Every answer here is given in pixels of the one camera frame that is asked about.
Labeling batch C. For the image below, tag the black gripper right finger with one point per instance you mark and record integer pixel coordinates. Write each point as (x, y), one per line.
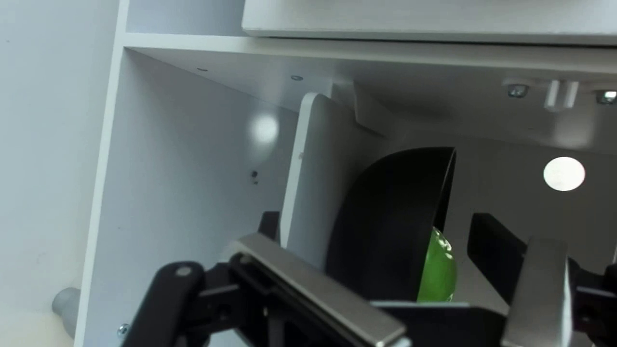
(536, 282)

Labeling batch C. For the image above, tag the black curved panel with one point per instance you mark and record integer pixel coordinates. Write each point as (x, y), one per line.
(386, 225)

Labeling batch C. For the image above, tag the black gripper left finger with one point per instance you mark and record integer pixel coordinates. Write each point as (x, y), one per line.
(309, 290)

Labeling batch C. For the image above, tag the green ball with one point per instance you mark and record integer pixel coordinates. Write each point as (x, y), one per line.
(440, 271)

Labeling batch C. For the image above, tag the white toy kitchen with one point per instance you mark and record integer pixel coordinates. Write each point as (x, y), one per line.
(193, 161)

